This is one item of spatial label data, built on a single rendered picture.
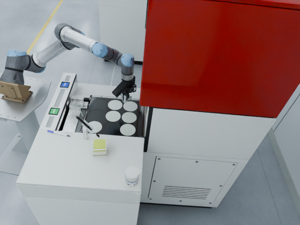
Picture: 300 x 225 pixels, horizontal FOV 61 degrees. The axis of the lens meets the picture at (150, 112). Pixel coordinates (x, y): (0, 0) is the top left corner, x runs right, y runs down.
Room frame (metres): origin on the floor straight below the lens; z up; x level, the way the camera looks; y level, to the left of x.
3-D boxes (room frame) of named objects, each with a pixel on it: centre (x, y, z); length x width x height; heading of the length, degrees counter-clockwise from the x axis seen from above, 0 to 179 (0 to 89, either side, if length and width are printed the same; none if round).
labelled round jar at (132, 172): (0.65, 0.05, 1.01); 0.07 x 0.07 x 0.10
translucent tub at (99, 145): (0.81, 0.25, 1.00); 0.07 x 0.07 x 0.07; 13
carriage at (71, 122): (1.11, 0.50, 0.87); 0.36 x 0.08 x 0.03; 4
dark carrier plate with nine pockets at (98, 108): (1.14, 0.24, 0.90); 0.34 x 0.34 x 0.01; 4
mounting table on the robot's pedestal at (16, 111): (1.29, 1.01, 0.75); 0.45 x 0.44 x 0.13; 85
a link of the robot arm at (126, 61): (1.23, 0.17, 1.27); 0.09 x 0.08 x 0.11; 53
